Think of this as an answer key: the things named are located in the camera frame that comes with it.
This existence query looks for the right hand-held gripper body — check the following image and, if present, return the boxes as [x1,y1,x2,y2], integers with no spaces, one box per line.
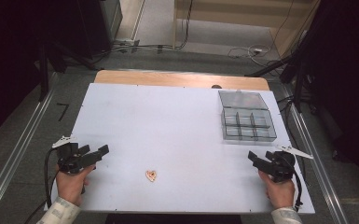
[271,145,314,184]

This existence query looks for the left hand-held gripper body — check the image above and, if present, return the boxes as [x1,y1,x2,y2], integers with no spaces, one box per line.
[51,135,86,175]

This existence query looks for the person's right hand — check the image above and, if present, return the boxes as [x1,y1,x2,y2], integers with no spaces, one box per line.
[257,170,297,210]

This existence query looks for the person's left hand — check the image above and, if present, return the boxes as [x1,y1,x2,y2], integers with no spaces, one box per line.
[55,163,96,207]

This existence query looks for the clear plastic compartment box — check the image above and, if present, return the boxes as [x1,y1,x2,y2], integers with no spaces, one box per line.
[217,89,278,143]

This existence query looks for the small heart-shaped pretzel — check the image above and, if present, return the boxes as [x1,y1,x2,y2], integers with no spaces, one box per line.
[145,169,158,183]

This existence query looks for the black metal stand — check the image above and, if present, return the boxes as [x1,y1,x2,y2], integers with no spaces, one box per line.
[245,29,321,114]
[36,40,99,102]

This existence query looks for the grey power strip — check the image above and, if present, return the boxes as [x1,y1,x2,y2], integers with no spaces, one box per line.
[113,37,141,54]

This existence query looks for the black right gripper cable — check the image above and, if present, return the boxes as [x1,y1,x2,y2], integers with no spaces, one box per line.
[292,167,304,213]

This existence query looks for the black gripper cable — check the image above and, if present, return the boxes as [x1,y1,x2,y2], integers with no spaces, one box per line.
[22,147,61,224]
[292,167,304,213]

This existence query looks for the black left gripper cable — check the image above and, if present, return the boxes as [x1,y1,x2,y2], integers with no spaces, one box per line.
[22,147,61,224]

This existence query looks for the aluminium rail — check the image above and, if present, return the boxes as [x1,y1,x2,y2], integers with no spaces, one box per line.
[0,72,60,224]
[281,83,351,224]

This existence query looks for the white floor cable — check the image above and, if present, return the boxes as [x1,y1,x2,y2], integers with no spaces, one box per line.
[227,44,273,68]

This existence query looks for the black floor cable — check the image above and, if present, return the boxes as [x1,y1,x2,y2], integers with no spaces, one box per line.
[91,0,195,60]

